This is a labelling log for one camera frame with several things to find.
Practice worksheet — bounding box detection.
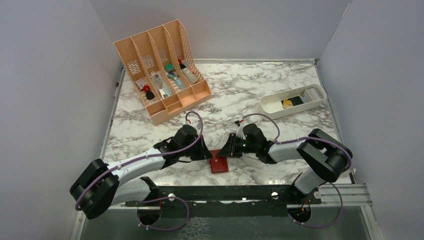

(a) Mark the gold card in tray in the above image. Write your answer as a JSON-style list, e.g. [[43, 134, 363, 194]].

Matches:
[[281, 99, 294, 109]]

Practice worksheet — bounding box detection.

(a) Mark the clear packaged item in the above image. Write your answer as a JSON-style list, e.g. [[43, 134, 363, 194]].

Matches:
[[150, 72, 172, 99]]

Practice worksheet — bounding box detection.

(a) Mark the black round cap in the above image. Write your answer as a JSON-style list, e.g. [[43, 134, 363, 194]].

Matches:
[[145, 91, 155, 100]]

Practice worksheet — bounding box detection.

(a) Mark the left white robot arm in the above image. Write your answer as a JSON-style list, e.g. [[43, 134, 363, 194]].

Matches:
[[69, 124, 213, 220]]

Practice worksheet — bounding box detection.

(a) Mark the purple cable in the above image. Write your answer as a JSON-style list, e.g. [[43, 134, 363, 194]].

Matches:
[[235, 113, 353, 186], [74, 110, 204, 212]]

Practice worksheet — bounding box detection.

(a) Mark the red leather card holder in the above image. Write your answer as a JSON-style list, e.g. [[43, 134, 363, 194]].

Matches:
[[207, 149, 229, 174]]

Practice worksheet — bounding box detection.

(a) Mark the red round cap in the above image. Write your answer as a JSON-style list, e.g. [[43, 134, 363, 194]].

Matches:
[[142, 84, 151, 92]]

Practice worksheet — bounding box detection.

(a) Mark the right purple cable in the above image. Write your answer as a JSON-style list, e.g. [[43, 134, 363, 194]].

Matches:
[[235, 113, 353, 186]]

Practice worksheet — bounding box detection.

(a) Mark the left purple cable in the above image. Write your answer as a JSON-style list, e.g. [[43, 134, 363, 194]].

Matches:
[[74, 110, 204, 212]]

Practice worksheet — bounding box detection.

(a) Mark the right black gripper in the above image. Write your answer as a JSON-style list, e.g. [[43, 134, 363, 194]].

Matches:
[[216, 132, 258, 158]]

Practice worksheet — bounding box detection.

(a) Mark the peach desk file organizer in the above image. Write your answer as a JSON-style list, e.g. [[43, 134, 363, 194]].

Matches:
[[113, 19, 212, 126]]

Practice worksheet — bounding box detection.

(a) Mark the green eraser block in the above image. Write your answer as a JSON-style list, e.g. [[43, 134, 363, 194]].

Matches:
[[165, 64, 175, 72]]

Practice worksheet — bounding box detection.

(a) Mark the white card stack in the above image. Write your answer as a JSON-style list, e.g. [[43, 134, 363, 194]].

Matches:
[[299, 87, 323, 103]]

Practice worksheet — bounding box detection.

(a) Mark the black vip card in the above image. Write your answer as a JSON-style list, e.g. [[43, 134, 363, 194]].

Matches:
[[289, 96, 304, 106]]

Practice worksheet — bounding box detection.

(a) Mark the white plastic tray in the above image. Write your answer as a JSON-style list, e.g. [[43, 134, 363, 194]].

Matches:
[[257, 84, 327, 120]]

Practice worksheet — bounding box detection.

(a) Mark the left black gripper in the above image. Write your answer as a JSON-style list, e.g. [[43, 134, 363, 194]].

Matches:
[[179, 134, 214, 161]]

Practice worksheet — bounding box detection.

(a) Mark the black mounting base rail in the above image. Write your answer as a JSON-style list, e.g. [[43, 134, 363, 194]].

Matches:
[[124, 177, 322, 224]]

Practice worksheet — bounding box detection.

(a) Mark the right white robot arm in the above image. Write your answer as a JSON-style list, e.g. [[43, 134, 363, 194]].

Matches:
[[217, 123, 353, 204]]

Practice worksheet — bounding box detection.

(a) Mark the light blue marker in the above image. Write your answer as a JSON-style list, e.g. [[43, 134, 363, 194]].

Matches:
[[167, 73, 185, 90]]

